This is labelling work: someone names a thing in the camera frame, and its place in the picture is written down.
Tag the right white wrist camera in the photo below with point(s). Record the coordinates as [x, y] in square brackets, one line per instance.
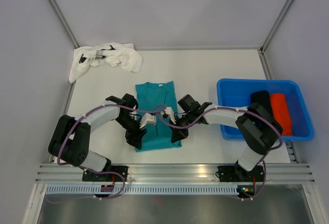
[169, 113]

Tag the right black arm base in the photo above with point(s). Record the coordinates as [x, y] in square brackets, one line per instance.
[235, 173]

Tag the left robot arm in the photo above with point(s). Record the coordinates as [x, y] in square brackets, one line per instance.
[71, 137]

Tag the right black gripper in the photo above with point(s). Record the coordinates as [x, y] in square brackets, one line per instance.
[179, 134]

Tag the teal t-shirt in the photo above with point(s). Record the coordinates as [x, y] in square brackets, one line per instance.
[150, 95]

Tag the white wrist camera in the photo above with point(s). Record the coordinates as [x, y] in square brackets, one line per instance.
[148, 119]
[169, 113]

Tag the white slotted cable duct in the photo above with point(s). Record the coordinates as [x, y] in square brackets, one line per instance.
[142, 189]

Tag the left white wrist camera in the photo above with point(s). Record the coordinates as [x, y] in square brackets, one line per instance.
[148, 119]

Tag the rolled black t-shirt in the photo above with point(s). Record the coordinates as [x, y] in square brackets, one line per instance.
[263, 98]

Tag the right aluminium frame post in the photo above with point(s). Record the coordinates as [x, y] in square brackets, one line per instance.
[280, 18]

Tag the blue plastic bin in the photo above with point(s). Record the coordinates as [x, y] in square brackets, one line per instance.
[237, 92]

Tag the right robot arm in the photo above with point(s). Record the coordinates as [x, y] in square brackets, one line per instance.
[257, 126]

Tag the aluminium mounting rail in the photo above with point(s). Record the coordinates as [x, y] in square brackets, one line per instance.
[276, 173]

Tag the left aluminium frame post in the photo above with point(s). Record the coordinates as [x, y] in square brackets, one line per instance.
[64, 24]

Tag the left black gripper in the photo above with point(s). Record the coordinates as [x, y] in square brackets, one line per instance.
[134, 137]

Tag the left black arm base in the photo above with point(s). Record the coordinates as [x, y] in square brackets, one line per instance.
[116, 173]

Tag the white t-shirt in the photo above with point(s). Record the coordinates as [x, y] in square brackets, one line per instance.
[113, 54]

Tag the aluminium frame post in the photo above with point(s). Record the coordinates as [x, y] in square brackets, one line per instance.
[64, 24]
[280, 18]

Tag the rolled orange t-shirt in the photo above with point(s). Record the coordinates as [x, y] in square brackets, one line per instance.
[281, 113]

